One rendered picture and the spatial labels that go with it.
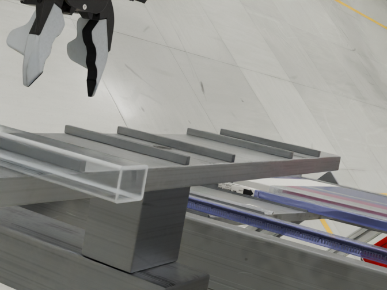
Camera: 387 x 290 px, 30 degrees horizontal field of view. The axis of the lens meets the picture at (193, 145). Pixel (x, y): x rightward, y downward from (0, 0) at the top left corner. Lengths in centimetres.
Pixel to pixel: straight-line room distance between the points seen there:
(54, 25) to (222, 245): 34
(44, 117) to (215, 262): 163
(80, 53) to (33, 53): 11
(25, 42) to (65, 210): 22
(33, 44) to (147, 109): 187
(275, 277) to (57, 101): 177
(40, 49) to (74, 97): 157
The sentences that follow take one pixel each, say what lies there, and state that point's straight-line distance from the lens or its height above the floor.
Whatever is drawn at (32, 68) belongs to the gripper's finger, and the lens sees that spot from 79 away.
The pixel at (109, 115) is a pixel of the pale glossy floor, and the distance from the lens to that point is 243.
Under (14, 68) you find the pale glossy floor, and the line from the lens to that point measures 225.
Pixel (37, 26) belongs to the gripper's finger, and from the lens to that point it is 79.
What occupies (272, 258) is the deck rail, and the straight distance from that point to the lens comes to 56.
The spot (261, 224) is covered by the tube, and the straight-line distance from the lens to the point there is 67.
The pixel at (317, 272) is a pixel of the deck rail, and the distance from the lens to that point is 54.
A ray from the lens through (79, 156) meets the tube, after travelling 22.
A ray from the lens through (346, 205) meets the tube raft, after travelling 98.
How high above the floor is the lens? 118
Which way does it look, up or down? 26 degrees down
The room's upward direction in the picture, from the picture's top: 50 degrees clockwise
